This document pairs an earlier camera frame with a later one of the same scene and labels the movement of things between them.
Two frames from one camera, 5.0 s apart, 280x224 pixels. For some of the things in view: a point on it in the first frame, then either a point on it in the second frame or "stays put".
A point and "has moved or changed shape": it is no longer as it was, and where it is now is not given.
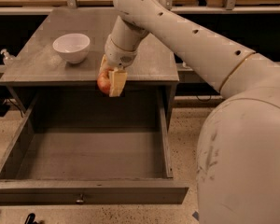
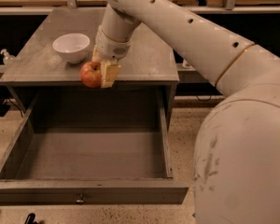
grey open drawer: x=77 y=147 stays put
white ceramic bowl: x=73 y=47 stays put
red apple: x=104 y=82 has moved or changed shape
